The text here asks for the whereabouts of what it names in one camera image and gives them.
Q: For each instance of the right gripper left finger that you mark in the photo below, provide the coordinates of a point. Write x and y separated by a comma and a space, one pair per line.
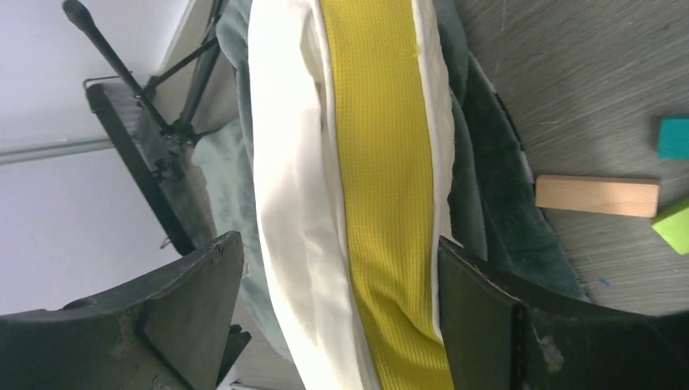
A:
171, 328

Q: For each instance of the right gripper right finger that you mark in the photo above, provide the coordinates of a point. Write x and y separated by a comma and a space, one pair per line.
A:
501, 331

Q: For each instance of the grey fluffy pillowcase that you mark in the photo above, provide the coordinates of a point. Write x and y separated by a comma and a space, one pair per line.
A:
492, 199

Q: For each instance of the white yellow black pillow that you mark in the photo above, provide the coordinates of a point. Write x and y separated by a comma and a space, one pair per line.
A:
353, 138

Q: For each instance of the black perforated music stand tray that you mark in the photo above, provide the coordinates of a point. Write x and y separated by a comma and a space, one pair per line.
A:
171, 186

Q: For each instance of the black folding tripod stand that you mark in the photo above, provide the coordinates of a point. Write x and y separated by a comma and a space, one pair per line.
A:
179, 134

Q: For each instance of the peach wooden block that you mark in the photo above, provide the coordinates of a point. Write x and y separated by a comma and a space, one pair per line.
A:
609, 196

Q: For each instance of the green wooden block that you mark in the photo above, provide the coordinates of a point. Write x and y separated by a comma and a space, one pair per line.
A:
672, 225

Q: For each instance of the teal wooden block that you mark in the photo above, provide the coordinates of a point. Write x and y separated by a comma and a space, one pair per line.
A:
673, 138

